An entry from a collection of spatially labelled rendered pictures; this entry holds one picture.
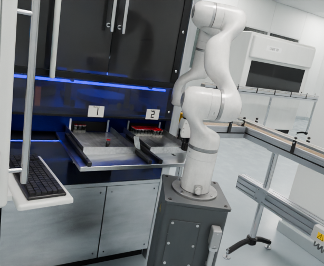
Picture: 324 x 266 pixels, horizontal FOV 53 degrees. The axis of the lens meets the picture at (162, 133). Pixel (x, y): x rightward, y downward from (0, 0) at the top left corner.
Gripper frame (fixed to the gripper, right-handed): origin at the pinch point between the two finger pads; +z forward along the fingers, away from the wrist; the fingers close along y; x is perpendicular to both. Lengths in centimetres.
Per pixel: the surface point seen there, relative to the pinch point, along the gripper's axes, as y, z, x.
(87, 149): 52, 2, -2
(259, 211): -88, 54, -13
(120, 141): 28.2, 3.7, -19.8
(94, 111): 42, -10, -27
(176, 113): -9.4, -12.3, -27.3
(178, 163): 10.5, 4.8, 12.2
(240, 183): -85, 41, -35
